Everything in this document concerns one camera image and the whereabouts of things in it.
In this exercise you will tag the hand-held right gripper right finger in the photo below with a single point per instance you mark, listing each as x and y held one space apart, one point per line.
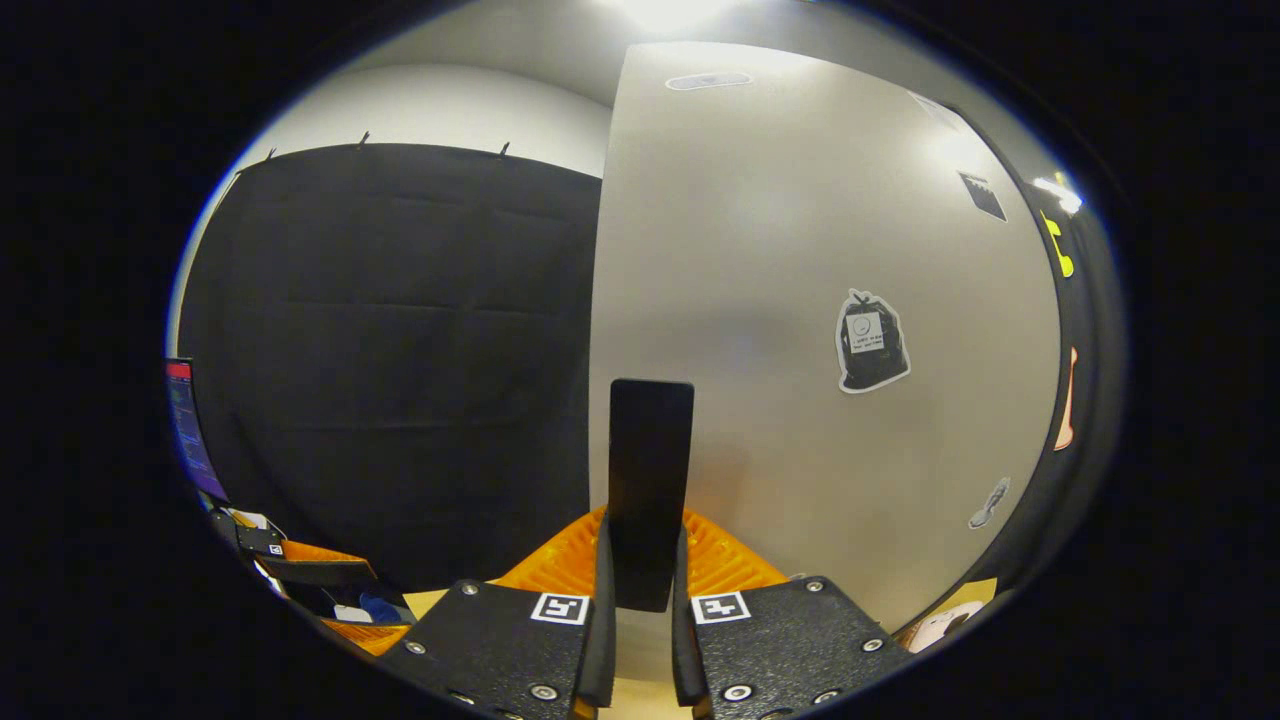
683 650

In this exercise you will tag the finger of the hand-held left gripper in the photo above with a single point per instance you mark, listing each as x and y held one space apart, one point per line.
320 572
368 638

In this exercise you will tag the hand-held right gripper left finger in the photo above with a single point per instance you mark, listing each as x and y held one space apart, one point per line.
605 650

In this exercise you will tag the grey cabinet door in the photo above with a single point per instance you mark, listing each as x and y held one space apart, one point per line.
780 250

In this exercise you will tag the blue packet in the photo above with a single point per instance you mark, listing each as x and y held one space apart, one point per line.
382 607

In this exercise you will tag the black backdrop cloth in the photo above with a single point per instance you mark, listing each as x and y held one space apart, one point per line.
400 350

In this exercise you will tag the ceiling light panel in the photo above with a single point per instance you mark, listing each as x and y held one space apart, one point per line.
1060 192
665 12

